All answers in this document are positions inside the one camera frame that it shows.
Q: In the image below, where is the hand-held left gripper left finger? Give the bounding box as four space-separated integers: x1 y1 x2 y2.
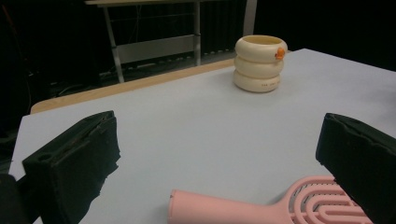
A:
21 110 121 224

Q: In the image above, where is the grey metal desk frame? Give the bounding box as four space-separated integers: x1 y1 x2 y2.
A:
83 0 260 84

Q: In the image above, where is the white table mat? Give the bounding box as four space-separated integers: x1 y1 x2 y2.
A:
8 48 396 224

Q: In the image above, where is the pink hair brush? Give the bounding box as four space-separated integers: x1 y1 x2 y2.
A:
167 175 375 224

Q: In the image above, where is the cream ringed holder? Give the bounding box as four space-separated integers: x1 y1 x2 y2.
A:
233 35 289 93

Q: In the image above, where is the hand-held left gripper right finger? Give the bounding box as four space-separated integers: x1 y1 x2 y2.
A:
315 112 396 224

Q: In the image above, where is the wooden table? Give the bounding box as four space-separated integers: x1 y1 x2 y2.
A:
30 49 292 115

